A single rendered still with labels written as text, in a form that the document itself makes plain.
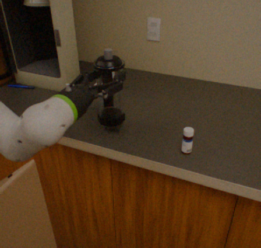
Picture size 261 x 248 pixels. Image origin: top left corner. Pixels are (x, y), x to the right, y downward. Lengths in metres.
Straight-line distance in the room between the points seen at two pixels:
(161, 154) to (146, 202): 0.24
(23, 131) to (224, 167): 0.60
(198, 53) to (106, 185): 0.80
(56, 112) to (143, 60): 0.98
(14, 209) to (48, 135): 0.25
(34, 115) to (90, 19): 1.08
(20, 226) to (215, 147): 0.71
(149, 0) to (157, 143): 0.78
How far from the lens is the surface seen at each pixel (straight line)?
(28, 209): 0.53
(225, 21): 1.45
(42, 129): 0.69
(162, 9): 1.51
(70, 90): 0.80
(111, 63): 0.94
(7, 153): 0.82
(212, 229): 1.11
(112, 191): 1.17
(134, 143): 1.01
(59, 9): 1.28
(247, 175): 0.94
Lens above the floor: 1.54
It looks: 32 degrees down
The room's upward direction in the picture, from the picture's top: 1 degrees counter-clockwise
